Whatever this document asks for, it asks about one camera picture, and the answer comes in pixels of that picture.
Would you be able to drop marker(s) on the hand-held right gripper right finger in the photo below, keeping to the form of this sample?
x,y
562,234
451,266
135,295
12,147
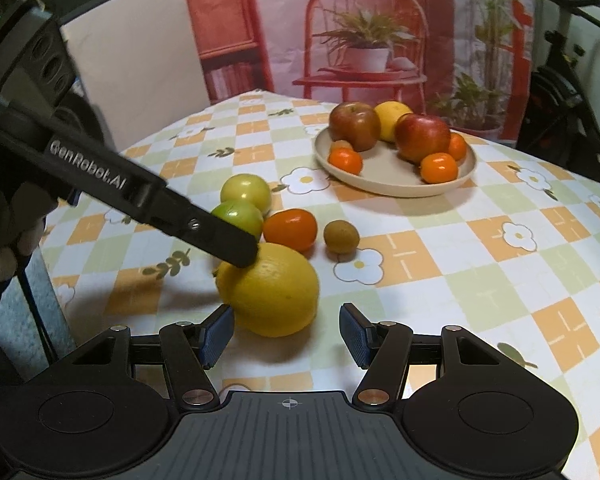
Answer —
x,y
354,332

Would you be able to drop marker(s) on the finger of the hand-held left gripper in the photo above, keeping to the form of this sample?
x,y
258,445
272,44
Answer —
x,y
130,185

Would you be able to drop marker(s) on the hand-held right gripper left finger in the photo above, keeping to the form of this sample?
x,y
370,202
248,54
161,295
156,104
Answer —
x,y
219,332

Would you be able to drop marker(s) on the large yellow lemon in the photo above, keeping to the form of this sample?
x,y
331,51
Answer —
x,y
275,295
390,115

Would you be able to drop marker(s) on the beige plate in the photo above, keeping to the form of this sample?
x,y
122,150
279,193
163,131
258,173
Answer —
x,y
390,177

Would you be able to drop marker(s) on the orange tangerine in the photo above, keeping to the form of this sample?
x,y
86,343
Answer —
x,y
437,167
345,161
459,146
290,230

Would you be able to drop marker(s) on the small brown fruit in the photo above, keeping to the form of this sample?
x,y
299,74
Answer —
x,y
341,236
341,145

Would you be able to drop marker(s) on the red apple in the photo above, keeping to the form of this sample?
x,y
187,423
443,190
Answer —
x,y
352,125
422,137

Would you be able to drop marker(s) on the person's left hand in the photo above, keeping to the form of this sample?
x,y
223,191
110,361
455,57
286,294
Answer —
x,y
0,260

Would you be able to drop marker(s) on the green round fruit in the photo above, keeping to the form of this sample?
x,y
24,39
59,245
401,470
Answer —
x,y
240,217

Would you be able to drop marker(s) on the yellow-green round fruit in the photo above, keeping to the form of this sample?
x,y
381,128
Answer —
x,y
245,190

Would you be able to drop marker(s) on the checkered floral tablecloth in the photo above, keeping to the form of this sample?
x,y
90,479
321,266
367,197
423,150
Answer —
x,y
480,260

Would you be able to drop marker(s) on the grey fuzzy rug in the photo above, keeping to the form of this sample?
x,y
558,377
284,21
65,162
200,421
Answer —
x,y
10,325

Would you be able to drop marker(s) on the printed room scene backdrop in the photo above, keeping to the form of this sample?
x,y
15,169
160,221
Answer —
x,y
290,20

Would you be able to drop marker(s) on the black exercise bike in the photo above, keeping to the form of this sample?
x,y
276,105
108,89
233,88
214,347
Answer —
x,y
565,100

